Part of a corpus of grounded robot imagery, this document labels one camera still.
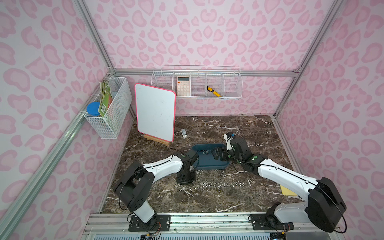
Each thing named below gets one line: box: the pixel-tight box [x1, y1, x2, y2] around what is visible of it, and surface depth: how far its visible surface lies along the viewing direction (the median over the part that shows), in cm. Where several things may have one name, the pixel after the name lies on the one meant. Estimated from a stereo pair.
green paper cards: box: [98, 81, 114, 117], surface depth 70 cm
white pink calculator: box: [176, 76, 191, 96], surface depth 97 cm
